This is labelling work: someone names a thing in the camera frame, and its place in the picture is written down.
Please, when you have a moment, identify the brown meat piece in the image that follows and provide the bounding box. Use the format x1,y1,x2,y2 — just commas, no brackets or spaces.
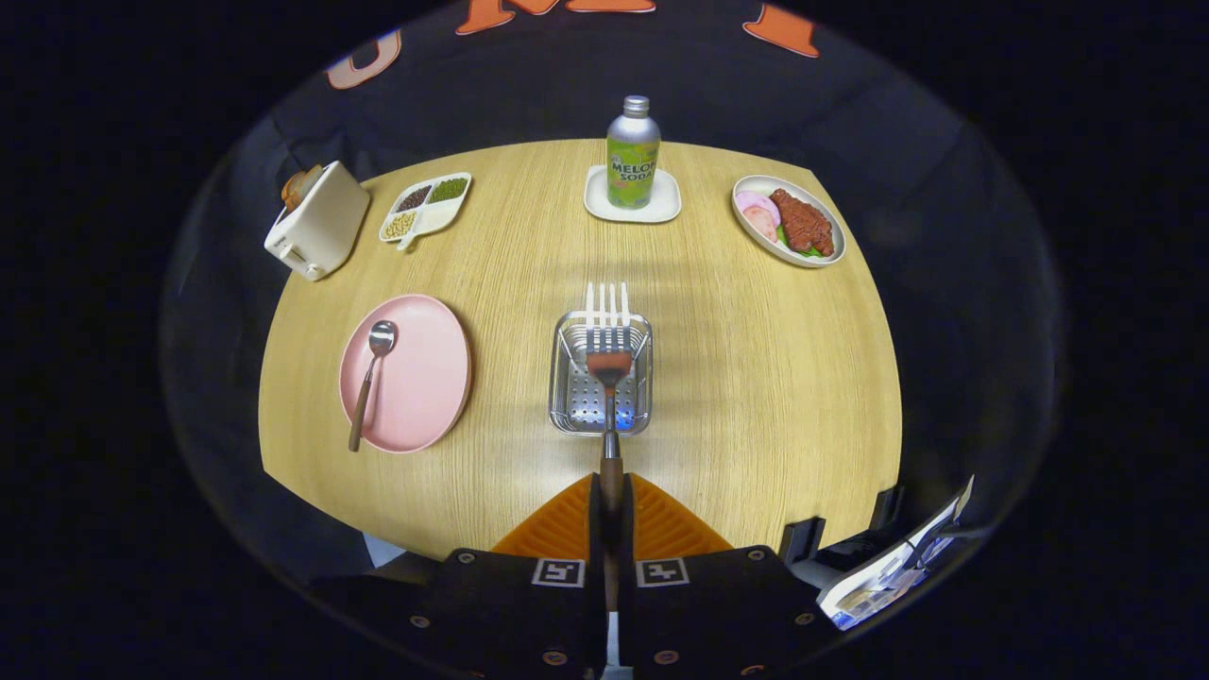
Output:
769,188,836,257

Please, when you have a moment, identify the white divided dish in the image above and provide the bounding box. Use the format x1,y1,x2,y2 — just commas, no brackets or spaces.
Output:
379,172,473,252

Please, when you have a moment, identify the black backdrop cloth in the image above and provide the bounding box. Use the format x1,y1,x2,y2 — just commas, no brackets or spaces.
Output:
161,0,1064,591

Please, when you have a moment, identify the cream white toaster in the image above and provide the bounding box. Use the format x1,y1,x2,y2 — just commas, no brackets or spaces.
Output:
264,161,371,282

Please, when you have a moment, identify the black bracket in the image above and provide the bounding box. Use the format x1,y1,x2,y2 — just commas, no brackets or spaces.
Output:
779,515,827,568

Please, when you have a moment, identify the perforated metal basket tray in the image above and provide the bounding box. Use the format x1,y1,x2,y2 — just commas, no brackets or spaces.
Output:
549,310,655,437

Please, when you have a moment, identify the white square coaster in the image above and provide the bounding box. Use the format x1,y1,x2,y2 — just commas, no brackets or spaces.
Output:
583,165,683,225

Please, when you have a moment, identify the silver green soda bottle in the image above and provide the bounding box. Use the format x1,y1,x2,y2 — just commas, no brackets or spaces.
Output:
605,94,662,211

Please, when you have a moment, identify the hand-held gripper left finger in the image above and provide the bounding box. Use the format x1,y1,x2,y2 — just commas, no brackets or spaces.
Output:
401,472,606,680

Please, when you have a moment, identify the metal fork wooden handle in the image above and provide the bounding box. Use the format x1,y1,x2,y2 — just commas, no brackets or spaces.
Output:
582,280,636,549

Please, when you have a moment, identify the metal spoon wooden handle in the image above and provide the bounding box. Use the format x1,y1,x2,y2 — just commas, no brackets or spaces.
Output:
347,319,399,453

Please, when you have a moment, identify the white oval food plate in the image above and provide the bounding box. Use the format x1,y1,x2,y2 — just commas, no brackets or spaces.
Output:
731,175,847,269

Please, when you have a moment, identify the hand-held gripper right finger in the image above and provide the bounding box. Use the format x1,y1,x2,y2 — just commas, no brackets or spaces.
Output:
619,472,823,680

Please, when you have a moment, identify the pink round plate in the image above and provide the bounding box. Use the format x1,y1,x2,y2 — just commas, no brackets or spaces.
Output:
338,294,473,455

